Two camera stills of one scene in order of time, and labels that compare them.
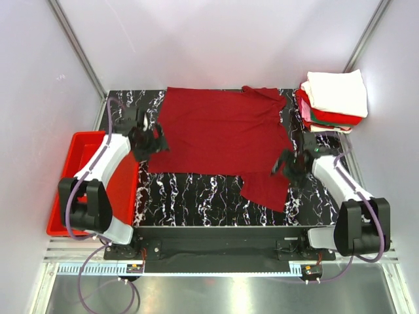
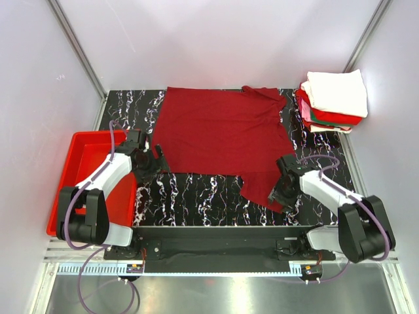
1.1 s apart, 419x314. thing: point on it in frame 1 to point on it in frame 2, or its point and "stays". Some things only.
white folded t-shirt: x=342 y=93 stays
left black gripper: x=158 y=144 to x=144 y=175
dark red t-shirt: x=234 y=132 stays
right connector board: x=313 y=271 stays
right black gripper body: x=296 y=175 to x=286 y=197
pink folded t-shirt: x=306 y=109 stays
